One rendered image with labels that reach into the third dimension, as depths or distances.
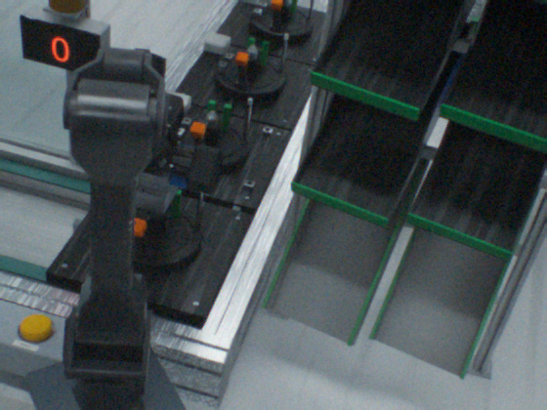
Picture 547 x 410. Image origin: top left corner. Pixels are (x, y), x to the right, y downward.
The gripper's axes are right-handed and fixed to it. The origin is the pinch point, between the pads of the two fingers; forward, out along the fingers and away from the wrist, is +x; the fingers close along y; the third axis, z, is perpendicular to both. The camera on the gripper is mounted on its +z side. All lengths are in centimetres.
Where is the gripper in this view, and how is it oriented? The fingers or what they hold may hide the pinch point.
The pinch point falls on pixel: (160, 164)
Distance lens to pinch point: 122.9
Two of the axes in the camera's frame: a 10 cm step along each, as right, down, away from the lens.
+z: 2.7, -9.5, 1.7
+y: -9.6, -2.6, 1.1
